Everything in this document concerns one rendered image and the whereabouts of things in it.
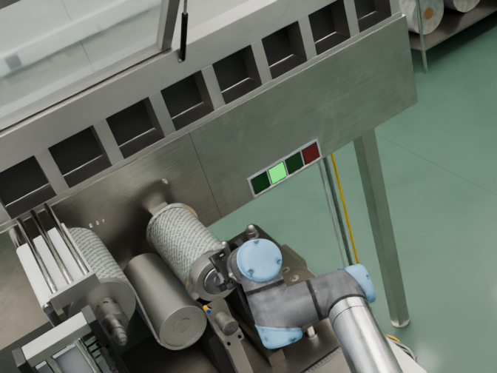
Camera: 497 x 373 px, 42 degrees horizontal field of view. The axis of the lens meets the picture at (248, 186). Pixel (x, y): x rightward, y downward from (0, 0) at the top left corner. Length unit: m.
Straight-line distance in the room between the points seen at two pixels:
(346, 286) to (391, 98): 1.01
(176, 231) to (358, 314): 0.62
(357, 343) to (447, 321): 1.88
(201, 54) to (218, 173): 0.34
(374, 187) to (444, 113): 1.88
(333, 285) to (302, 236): 2.32
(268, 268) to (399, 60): 1.06
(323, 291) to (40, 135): 0.77
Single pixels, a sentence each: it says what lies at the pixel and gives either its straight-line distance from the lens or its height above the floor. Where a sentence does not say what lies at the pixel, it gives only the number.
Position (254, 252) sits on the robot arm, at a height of 1.51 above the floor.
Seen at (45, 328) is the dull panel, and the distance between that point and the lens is 1.81.
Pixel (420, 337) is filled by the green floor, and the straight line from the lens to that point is 2.89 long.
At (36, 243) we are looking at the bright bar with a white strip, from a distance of 1.53.
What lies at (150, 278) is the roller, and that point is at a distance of 1.60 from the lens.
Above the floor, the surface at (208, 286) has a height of 1.25.
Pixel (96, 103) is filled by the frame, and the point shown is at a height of 1.62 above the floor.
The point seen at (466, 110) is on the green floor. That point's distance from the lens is 4.21.
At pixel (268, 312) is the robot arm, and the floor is 1.41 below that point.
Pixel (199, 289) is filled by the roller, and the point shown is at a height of 1.26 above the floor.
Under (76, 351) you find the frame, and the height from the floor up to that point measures 1.37.
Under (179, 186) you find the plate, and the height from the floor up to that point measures 1.31.
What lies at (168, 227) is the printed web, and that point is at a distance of 1.60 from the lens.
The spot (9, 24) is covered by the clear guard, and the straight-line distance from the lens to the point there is 1.19.
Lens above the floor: 2.23
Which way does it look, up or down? 34 degrees down
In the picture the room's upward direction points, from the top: 19 degrees counter-clockwise
